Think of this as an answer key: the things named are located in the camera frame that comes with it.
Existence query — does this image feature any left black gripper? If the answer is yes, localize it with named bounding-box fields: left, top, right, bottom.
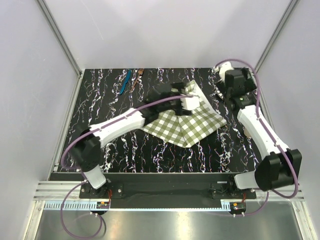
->
left=157, top=82, right=191, bottom=115

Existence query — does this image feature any green checkered cloth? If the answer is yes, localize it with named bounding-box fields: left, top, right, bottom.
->
left=141, top=80, right=227, bottom=148

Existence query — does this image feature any white blue striped plate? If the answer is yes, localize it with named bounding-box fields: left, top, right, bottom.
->
left=215, top=80, right=226, bottom=100

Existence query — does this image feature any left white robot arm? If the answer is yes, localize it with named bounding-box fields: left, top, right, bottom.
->
left=68, top=82, right=200, bottom=198

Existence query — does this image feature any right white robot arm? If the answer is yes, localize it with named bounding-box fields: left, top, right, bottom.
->
left=216, top=61, right=302, bottom=199

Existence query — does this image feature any brown wooden fork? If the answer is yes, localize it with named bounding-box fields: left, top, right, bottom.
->
left=130, top=68, right=144, bottom=93

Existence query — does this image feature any beige paper cup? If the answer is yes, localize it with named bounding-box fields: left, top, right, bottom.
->
left=243, top=127, right=252, bottom=138

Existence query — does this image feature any blue plastic knife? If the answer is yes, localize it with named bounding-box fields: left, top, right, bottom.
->
left=119, top=69, right=132, bottom=95

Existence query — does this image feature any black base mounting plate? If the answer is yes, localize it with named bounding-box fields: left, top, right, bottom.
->
left=79, top=173, right=256, bottom=200

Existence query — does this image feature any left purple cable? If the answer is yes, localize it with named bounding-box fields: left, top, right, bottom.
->
left=60, top=94, right=193, bottom=238

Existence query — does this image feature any purple cable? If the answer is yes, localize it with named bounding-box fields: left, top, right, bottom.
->
left=60, top=94, right=193, bottom=238
left=214, top=58, right=300, bottom=218

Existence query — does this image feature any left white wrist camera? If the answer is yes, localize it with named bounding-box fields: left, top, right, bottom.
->
left=180, top=96, right=200, bottom=111

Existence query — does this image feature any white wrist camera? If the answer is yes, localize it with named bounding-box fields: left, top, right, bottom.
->
left=180, top=96, right=200, bottom=111
left=214, top=61, right=234, bottom=81

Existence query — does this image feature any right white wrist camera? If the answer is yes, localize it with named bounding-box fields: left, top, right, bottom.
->
left=214, top=61, right=234, bottom=81

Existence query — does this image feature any right aluminium frame post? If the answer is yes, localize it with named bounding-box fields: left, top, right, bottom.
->
left=255, top=0, right=300, bottom=73

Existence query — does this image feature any aluminium frame post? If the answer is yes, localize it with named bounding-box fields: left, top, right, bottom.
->
left=35, top=0, right=82, bottom=78
left=255, top=0, right=300, bottom=73

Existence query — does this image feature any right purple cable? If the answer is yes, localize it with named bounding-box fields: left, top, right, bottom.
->
left=214, top=58, right=300, bottom=218

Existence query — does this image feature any left aluminium frame post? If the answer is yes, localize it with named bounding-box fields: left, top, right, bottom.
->
left=35, top=0, right=82, bottom=78

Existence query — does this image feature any aluminium front rail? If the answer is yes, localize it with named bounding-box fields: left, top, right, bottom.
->
left=33, top=181, right=306, bottom=210

